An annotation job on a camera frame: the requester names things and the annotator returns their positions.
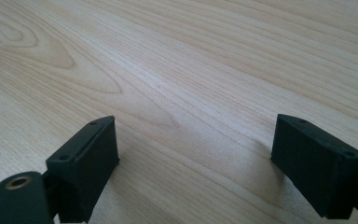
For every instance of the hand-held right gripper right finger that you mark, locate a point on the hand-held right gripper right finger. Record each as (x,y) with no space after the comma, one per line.
(317,168)

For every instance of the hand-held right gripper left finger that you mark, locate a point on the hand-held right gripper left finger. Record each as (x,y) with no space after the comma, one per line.
(84,168)

